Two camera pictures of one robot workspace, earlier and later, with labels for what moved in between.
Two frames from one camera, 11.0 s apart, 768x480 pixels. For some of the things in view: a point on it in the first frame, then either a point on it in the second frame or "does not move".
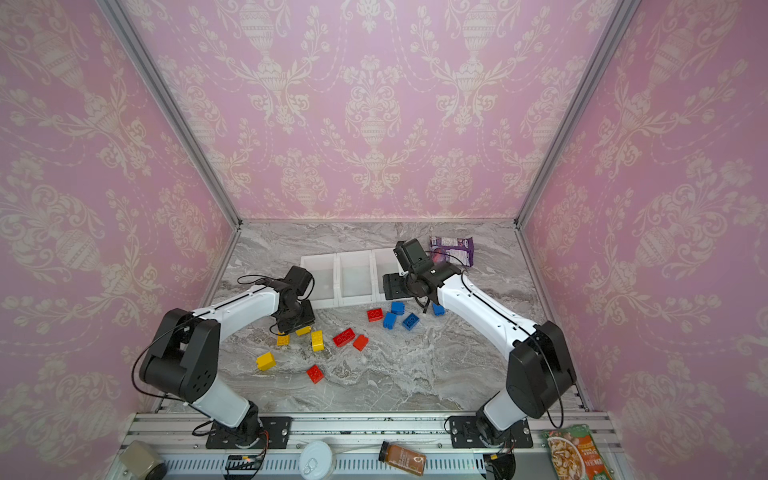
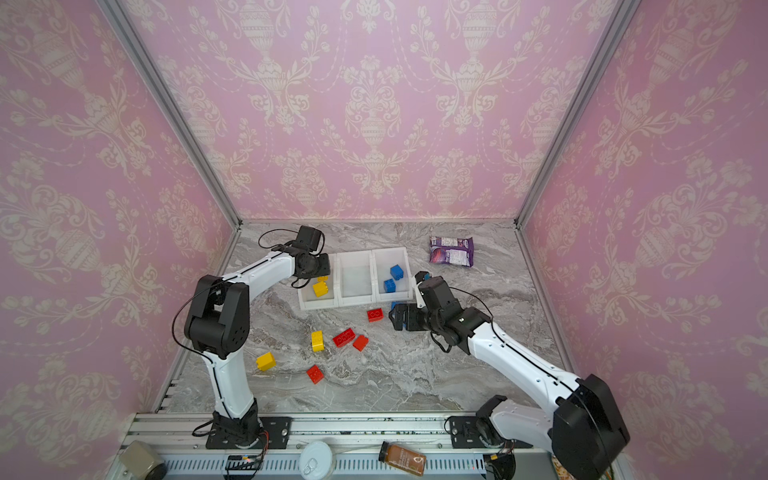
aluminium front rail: x=355 y=441 does not move
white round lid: x=317 y=461 does not move
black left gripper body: x=303 y=315 to x=319 y=266
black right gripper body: x=395 y=285 to x=410 y=317
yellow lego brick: x=318 y=341 does not move
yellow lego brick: x=282 y=339 to x=320 y=289
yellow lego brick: x=266 y=361 does not move
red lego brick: x=375 y=314 does not move
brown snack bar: x=402 y=459 does not move
